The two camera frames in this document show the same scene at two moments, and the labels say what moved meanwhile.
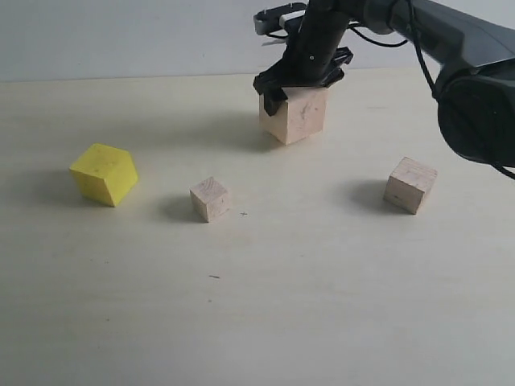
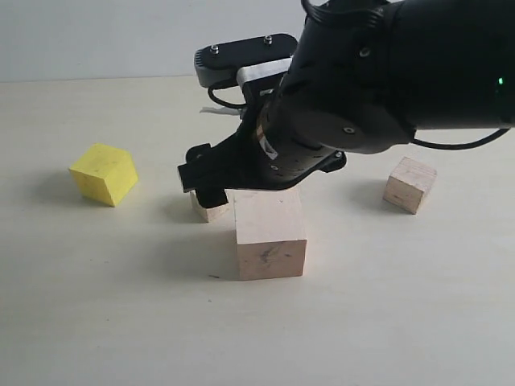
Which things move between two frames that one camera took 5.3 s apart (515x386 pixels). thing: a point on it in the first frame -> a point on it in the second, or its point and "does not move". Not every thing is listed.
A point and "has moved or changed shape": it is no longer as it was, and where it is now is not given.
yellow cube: (105, 174) does not move
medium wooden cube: (410, 182) does not move
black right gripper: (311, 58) -> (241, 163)
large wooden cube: (302, 115) has moved or changed shape
